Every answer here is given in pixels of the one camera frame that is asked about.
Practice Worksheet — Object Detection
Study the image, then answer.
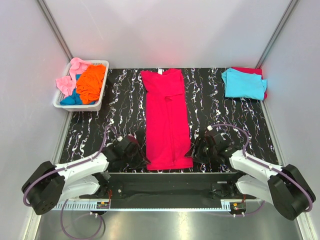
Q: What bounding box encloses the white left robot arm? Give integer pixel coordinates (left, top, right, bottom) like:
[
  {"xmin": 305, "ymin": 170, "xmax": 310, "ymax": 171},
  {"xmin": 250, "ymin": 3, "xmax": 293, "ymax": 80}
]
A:
[{"xmin": 21, "ymin": 135, "xmax": 151, "ymax": 215}]

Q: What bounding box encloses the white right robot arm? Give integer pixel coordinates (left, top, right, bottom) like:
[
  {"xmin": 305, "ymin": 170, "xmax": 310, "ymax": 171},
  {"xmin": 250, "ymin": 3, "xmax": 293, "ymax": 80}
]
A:
[{"xmin": 186, "ymin": 130, "xmax": 316, "ymax": 221}]

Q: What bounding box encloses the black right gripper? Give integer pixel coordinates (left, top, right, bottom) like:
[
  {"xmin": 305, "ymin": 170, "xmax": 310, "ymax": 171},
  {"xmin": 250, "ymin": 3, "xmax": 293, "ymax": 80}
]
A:
[{"xmin": 184, "ymin": 137, "xmax": 217, "ymax": 165}]

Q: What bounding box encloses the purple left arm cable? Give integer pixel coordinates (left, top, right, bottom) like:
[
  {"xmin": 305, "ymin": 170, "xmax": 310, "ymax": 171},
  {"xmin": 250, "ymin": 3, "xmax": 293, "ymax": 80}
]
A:
[{"xmin": 22, "ymin": 124, "xmax": 121, "ymax": 240}]

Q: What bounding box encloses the blue t shirt in basket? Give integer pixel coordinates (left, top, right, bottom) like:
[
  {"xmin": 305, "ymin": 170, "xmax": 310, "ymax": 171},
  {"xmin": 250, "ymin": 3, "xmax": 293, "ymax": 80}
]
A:
[{"xmin": 56, "ymin": 76, "xmax": 83, "ymax": 106}]

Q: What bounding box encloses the light pink t shirt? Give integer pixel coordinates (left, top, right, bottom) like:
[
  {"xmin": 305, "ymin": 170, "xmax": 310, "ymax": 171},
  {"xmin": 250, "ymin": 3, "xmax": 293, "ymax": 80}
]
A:
[{"xmin": 56, "ymin": 57, "xmax": 92, "ymax": 98}]

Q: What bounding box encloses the black marble pattern mat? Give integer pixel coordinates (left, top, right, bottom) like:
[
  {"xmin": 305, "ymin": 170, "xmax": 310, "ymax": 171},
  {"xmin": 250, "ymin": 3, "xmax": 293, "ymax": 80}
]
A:
[{"xmin": 60, "ymin": 68, "xmax": 279, "ymax": 173}]

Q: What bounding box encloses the folded cyan t shirt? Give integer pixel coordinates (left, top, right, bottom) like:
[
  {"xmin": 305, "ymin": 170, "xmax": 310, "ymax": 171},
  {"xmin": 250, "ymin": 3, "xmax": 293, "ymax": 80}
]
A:
[{"xmin": 221, "ymin": 68, "xmax": 267, "ymax": 101}]

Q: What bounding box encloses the folded red t shirt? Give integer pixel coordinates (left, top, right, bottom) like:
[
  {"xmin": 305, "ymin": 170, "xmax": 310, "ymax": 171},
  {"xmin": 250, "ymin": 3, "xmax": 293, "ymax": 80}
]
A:
[{"xmin": 231, "ymin": 67, "xmax": 268, "ymax": 101}]

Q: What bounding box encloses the orange t shirt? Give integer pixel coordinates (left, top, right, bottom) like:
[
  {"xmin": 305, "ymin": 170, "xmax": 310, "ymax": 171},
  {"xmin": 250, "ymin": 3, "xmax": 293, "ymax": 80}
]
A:
[{"xmin": 76, "ymin": 64, "xmax": 106, "ymax": 105}]

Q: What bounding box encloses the magenta t shirt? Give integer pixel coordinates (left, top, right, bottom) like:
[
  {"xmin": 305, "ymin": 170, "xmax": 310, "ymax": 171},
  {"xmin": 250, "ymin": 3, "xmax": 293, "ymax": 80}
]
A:
[{"xmin": 140, "ymin": 68, "xmax": 193, "ymax": 171}]

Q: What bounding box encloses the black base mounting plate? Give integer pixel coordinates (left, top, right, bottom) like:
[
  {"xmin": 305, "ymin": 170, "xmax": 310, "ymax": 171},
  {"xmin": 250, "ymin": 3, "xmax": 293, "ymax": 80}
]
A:
[{"xmin": 89, "ymin": 173, "xmax": 244, "ymax": 204}]

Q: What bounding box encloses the white slotted cable duct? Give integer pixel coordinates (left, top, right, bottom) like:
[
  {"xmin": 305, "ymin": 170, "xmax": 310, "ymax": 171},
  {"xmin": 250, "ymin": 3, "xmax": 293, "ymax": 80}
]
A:
[{"xmin": 53, "ymin": 199, "xmax": 231, "ymax": 212}]

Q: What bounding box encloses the white plastic laundry basket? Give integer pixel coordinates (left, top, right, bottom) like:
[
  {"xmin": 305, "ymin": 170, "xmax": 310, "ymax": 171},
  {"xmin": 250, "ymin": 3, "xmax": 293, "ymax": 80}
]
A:
[{"xmin": 53, "ymin": 57, "xmax": 109, "ymax": 112}]

